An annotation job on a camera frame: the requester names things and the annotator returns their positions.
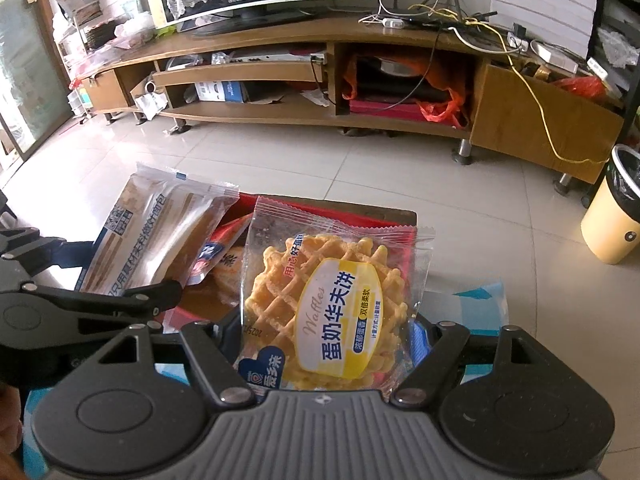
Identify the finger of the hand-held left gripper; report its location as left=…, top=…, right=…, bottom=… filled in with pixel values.
left=0, top=226, right=94, bottom=281
left=20, top=279, right=183, bottom=346

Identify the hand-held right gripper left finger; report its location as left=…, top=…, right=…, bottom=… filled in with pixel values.
left=87, top=310, right=256, bottom=408

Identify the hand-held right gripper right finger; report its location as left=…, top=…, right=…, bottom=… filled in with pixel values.
left=390, top=317, right=551, bottom=407

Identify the long bread packet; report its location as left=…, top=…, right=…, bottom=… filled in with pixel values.
left=75, top=162, right=240, bottom=306

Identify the orange snack packet blue label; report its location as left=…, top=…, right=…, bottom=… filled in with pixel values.
left=187, top=212, right=253, bottom=308

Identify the clear waffle packet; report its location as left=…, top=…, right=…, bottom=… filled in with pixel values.
left=235, top=195, right=436, bottom=393

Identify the red cardboard box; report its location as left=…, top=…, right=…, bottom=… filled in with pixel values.
left=160, top=192, right=432, bottom=341

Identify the blue white checkered tablecloth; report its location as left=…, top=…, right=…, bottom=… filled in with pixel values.
left=20, top=280, right=511, bottom=466

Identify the glass sliding door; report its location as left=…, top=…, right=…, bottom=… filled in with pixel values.
left=0, top=0, right=72, bottom=163

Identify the cream trash can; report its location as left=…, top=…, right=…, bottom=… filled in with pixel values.
left=581, top=144, right=640, bottom=265

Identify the blue white carton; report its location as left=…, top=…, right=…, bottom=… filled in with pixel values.
left=195, top=80, right=248, bottom=104

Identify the pink gift box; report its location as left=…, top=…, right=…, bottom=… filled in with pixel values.
left=348, top=97, right=426, bottom=116

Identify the orange plastic bag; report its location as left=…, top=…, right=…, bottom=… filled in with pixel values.
left=342, top=52, right=473, bottom=126

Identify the red plastic bag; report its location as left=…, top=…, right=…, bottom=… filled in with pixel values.
left=550, top=76, right=606, bottom=103

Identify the wooden television stand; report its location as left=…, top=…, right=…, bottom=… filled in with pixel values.
left=75, top=15, right=626, bottom=186

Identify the black metal shelf rack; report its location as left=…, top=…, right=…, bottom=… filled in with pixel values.
left=592, top=0, right=640, bottom=92

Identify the yellow cable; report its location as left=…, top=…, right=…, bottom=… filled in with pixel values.
left=410, top=2, right=608, bottom=163

